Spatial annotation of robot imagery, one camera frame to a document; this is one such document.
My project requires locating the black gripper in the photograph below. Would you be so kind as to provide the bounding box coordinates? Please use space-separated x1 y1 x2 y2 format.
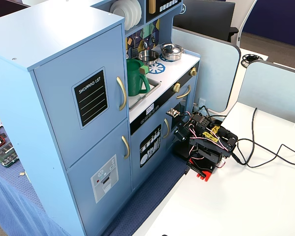
172 120 195 159

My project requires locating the oven door with window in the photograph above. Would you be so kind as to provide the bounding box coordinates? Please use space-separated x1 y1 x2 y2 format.
170 77 198 135

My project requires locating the dishwasher door with dishes print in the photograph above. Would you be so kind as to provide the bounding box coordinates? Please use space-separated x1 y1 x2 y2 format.
130 110 173 192

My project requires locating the open steel pot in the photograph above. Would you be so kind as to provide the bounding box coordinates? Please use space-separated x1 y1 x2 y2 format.
137 50 160 66

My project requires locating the fridge door with ice dispenser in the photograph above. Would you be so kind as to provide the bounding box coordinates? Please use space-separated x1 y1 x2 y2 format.
66 119 132 236

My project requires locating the fridge door with shopping list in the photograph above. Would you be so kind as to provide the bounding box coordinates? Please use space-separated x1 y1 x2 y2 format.
33 24 128 170

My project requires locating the black toy microwave door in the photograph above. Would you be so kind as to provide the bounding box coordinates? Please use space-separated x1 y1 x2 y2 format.
146 0 182 23

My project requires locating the red table clamp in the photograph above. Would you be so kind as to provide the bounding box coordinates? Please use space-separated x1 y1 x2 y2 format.
186 157 216 183

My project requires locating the rounded pale blue desk divider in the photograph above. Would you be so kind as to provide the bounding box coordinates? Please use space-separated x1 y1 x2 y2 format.
171 26 241 114

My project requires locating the green plastic pitcher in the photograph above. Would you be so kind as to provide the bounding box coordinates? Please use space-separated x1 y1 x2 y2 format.
126 59 151 97

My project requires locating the steel pot with lid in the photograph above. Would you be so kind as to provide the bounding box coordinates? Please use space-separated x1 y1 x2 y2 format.
160 43 185 61

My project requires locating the hanging steel ladle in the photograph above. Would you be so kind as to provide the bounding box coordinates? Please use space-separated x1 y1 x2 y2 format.
140 27 149 49

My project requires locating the black computer monitor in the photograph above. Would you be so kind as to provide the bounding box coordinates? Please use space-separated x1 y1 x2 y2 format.
173 0 236 43

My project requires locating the white plate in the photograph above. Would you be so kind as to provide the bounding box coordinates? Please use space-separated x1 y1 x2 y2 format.
124 0 143 31
109 0 128 20
120 0 138 28

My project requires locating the blue toy kitchen unit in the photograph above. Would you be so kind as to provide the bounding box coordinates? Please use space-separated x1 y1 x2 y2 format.
0 0 201 236

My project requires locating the blue woven cloth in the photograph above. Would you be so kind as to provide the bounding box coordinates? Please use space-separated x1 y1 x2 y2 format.
0 98 187 236

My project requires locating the circuit board in clear case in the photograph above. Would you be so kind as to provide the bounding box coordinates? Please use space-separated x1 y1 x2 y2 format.
0 144 20 169

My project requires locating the gold dishwasher door handle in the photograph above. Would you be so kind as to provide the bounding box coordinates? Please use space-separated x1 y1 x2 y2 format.
162 118 170 139

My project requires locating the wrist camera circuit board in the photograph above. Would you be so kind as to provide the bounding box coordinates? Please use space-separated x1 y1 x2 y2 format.
166 108 181 118

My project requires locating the gold oven door handle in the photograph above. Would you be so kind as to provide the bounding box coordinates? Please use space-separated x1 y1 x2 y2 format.
176 85 191 99

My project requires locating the short gold fridge door handle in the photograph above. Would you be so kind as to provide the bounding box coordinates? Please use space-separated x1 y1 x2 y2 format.
121 136 130 160

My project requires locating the black cable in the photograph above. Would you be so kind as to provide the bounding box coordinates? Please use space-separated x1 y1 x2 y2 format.
236 138 295 169
232 107 258 166

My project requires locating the long gold fridge door handle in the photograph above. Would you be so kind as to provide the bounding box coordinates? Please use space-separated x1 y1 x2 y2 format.
116 76 127 111

